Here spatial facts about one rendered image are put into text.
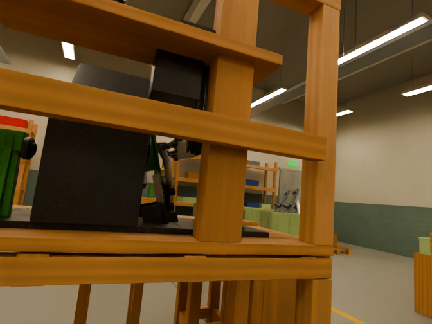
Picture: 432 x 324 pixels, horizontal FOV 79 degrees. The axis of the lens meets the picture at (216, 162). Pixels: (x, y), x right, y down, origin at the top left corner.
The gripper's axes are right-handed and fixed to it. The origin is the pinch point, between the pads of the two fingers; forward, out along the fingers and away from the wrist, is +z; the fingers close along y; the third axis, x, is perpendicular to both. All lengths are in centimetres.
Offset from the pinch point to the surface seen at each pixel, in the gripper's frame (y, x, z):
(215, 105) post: 30.4, 18.0, -12.1
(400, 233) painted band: -425, -80, -635
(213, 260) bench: -4, 52, -3
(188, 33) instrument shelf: 48.7, 5.4, -5.4
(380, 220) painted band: -444, -135, -637
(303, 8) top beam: 56, -15, -63
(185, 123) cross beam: 29.6, 25.7, 0.3
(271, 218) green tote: -61, 8, -70
